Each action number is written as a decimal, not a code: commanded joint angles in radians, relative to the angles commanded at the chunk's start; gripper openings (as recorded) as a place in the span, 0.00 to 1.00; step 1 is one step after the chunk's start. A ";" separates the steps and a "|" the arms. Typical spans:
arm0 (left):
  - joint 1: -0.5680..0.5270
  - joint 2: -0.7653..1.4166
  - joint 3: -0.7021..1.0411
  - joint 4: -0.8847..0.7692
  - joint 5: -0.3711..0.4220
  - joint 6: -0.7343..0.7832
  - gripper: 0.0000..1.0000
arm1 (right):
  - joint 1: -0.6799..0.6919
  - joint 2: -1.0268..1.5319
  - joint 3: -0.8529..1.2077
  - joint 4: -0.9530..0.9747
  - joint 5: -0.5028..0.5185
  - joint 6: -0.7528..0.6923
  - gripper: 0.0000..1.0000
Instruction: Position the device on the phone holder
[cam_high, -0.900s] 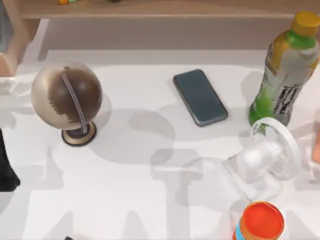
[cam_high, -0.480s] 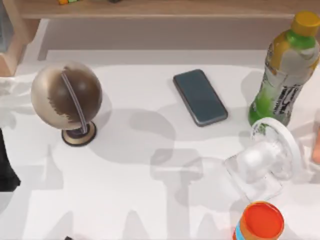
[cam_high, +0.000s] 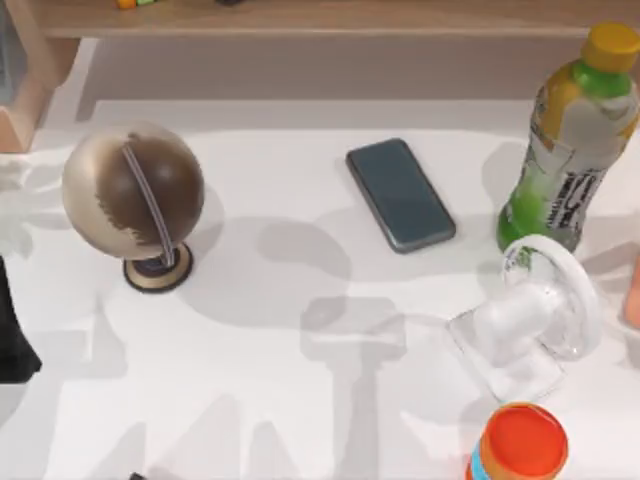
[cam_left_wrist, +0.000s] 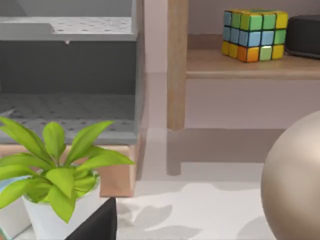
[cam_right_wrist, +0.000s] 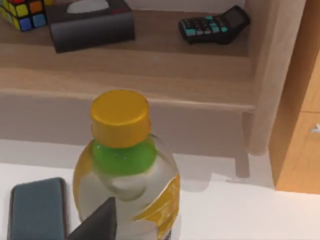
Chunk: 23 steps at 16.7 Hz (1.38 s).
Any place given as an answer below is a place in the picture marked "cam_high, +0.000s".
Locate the dark grey smartphone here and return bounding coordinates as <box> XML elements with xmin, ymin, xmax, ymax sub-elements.
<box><xmin>345</xmin><ymin>137</ymin><xmax>457</xmax><ymax>255</ymax></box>

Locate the brown and beige globe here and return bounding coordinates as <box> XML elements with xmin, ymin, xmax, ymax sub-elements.
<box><xmin>61</xmin><ymin>118</ymin><xmax>206</xmax><ymax>294</ymax></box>

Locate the white desk fan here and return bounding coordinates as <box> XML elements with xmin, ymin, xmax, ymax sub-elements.
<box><xmin>446</xmin><ymin>233</ymin><xmax>605</xmax><ymax>401</ymax></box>

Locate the wooden shelf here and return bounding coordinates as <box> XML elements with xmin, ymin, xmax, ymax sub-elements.
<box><xmin>0</xmin><ymin>0</ymin><xmax>640</xmax><ymax>153</ymax></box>

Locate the green bottle with yellow cap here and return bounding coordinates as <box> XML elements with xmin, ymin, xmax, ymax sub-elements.
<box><xmin>496</xmin><ymin>21</ymin><xmax>640</xmax><ymax>255</ymax></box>

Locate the bottle with orange cap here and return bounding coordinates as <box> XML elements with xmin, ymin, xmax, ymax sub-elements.
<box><xmin>464</xmin><ymin>402</ymin><xmax>570</xmax><ymax>480</ymax></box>

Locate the salmon-coloured object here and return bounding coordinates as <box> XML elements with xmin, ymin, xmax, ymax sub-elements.
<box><xmin>621</xmin><ymin>259</ymin><xmax>640</xmax><ymax>330</ymax></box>

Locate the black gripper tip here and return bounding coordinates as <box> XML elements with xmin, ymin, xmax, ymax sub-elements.
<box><xmin>0</xmin><ymin>255</ymin><xmax>43</xmax><ymax>385</ymax></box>

